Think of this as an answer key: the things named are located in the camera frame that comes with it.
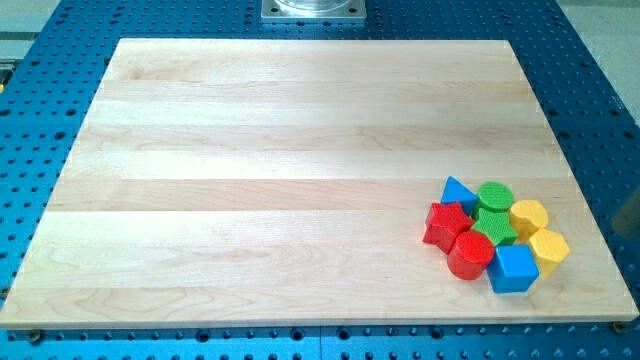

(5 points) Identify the red star block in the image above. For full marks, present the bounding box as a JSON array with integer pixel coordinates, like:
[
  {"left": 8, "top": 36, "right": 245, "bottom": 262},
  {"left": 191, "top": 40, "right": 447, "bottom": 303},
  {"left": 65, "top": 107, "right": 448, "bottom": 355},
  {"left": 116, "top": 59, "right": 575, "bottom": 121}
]
[{"left": 423, "top": 202, "right": 474, "bottom": 254}]

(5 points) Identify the green star block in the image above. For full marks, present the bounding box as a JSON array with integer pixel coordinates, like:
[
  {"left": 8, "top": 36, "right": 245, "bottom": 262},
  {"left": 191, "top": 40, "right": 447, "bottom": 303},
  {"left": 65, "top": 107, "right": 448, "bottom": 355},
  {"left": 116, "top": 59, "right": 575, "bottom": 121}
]
[{"left": 471, "top": 208, "right": 518, "bottom": 247}]

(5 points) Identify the large light wooden board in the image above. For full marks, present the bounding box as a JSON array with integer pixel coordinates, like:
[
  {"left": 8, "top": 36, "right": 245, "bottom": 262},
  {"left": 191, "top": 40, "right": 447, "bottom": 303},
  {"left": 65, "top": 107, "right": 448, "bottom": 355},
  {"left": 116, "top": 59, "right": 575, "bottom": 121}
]
[{"left": 1, "top": 39, "right": 638, "bottom": 330}]

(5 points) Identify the blue triangle block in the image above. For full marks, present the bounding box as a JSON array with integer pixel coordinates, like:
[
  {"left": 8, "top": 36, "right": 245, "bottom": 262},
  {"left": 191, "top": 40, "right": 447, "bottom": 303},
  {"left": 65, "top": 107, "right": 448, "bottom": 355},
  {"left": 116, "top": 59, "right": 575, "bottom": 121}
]
[{"left": 440, "top": 176, "right": 479, "bottom": 216}]

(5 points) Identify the red cylinder block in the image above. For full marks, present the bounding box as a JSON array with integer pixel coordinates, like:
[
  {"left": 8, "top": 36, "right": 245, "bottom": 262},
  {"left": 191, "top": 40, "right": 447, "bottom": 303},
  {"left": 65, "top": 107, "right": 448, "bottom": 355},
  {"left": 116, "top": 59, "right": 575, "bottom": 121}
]
[{"left": 447, "top": 230, "right": 495, "bottom": 281}]

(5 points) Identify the green cylinder block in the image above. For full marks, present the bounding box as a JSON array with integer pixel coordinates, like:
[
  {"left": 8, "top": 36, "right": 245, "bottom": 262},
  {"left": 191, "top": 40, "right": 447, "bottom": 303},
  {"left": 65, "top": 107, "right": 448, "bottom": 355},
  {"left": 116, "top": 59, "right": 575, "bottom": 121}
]
[{"left": 472, "top": 181, "right": 514, "bottom": 218}]

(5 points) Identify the yellow rounded block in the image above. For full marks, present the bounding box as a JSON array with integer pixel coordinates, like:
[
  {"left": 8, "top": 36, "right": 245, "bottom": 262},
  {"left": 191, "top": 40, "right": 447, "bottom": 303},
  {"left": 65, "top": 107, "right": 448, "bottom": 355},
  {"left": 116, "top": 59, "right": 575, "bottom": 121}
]
[{"left": 508, "top": 200, "right": 549, "bottom": 240}]

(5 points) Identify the blue cube block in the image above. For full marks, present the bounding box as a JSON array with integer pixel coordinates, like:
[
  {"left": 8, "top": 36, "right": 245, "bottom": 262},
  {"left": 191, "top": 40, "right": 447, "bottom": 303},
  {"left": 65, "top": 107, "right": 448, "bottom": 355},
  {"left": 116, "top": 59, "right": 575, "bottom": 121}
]
[{"left": 486, "top": 244, "right": 540, "bottom": 294}]

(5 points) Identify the yellow hexagon block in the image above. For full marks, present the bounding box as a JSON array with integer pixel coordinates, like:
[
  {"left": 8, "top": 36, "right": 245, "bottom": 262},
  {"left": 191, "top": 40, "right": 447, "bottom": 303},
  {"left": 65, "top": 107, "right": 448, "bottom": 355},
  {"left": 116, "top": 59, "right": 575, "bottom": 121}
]
[{"left": 525, "top": 228, "right": 570, "bottom": 279}]

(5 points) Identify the blurred stick tool tip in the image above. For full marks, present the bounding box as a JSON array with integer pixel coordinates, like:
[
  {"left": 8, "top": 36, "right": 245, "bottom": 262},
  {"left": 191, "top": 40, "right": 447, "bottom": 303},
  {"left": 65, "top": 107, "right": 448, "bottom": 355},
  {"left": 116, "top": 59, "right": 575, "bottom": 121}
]
[{"left": 611, "top": 188, "right": 639, "bottom": 240}]

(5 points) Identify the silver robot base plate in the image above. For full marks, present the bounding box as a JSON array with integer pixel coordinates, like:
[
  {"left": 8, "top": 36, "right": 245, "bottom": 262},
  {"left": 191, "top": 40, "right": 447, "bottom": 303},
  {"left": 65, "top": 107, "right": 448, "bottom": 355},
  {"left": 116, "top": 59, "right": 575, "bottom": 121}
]
[{"left": 261, "top": 0, "right": 367, "bottom": 21}]

